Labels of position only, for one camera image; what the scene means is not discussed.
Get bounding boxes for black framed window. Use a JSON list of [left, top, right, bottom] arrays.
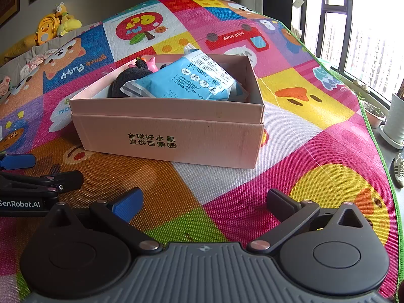
[[304, 0, 404, 102]]

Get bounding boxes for small white planter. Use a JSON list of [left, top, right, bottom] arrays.
[[360, 101, 386, 129]]

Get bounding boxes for pink patterned cloth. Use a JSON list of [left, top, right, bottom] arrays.
[[19, 49, 60, 72]]

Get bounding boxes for yellow pillow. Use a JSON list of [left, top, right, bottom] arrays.
[[0, 35, 40, 65]]

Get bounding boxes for pink cardboard box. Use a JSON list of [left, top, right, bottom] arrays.
[[69, 54, 266, 170]]

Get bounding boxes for colourful cartoon play mat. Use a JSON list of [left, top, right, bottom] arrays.
[[0, 0, 399, 303]]

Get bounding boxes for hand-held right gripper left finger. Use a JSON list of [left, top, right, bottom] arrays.
[[47, 187, 160, 255]]

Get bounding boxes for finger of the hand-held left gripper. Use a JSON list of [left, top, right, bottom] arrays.
[[0, 170, 84, 194], [0, 153, 36, 170]]

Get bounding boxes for pink soft toy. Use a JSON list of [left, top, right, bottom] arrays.
[[0, 75, 12, 96]]

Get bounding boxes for white striped shoe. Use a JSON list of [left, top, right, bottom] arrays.
[[391, 153, 404, 189]]

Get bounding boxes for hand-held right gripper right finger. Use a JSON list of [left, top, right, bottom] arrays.
[[248, 189, 367, 255]]

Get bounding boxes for blue plastic packet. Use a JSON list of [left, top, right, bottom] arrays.
[[121, 45, 249, 102]]

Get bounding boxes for pink toy figure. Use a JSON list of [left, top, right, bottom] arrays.
[[146, 56, 160, 74]]

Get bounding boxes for yellow duck backpack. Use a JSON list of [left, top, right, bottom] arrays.
[[33, 17, 59, 45]]

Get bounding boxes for black plush toy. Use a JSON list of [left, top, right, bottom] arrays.
[[107, 64, 168, 99]]

